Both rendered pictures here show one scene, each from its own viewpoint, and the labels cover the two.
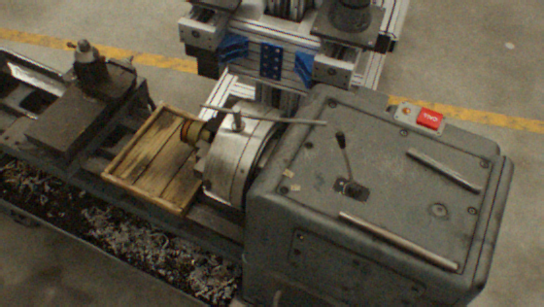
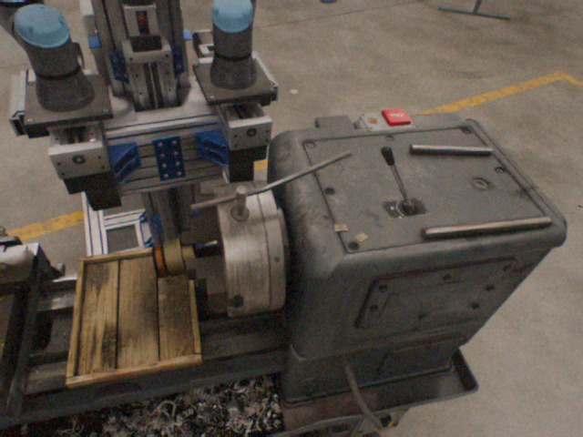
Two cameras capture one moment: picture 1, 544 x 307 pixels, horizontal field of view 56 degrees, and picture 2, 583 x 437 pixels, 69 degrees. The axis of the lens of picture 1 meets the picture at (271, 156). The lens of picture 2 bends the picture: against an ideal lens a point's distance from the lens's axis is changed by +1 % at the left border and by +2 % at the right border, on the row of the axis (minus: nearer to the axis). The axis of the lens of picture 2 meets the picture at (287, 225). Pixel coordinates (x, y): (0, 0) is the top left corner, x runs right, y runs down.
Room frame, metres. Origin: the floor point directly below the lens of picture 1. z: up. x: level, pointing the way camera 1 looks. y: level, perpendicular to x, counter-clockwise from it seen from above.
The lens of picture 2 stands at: (0.35, 0.39, 1.88)
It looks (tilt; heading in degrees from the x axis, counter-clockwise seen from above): 48 degrees down; 320
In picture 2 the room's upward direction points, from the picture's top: 7 degrees clockwise
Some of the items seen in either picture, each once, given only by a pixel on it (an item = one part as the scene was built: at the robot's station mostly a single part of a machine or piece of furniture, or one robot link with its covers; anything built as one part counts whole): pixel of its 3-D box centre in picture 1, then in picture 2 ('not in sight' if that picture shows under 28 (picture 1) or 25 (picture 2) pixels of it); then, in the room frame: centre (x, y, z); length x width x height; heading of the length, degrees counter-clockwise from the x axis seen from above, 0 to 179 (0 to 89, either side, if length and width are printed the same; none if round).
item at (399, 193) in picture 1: (371, 207); (389, 227); (0.77, -0.30, 1.06); 0.59 x 0.48 x 0.39; 69
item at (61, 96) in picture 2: not in sight; (61, 81); (1.58, 0.26, 1.21); 0.15 x 0.15 x 0.10
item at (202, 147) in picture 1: (206, 163); (213, 281); (0.84, 0.18, 1.09); 0.12 x 0.11 x 0.05; 159
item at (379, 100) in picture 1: (369, 102); (334, 129); (1.00, -0.26, 1.24); 0.09 x 0.08 x 0.03; 69
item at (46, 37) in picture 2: not in sight; (46, 38); (1.58, 0.26, 1.33); 0.13 x 0.12 x 0.14; 8
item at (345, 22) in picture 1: (352, 7); (233, 63); (1.46, -0.22, 1.21); 0.15 x 0.15 x 0.10
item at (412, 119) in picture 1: (418, 123); (385, 127); (0.95, -0.40, 1.23); 0.13 x 0.08 x 0.05; 69
